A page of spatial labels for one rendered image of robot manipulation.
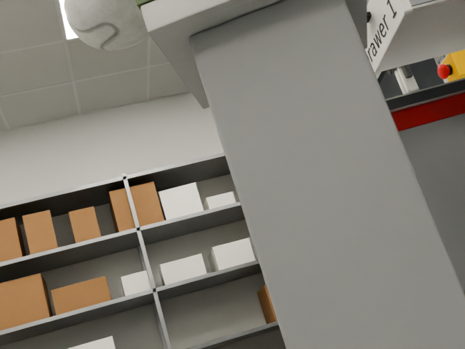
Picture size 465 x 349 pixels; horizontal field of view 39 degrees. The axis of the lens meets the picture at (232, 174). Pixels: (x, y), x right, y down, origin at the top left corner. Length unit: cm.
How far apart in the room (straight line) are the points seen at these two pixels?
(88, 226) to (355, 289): 433
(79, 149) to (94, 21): 460
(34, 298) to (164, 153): 166
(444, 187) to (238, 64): 71
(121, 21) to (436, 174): 72
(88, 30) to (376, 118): 54
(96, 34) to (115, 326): 428
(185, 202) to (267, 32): 421
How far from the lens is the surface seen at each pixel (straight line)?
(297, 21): 82
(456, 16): 139
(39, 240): 494
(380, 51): 139
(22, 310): 491
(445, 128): 146
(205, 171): 533
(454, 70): 177
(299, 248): 74
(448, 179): 142
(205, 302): 531
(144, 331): 526
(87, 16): 110
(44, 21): 452
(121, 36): 110
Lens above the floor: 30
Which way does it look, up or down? 17 degrees up
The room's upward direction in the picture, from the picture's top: 18 degrees counter-clockwise
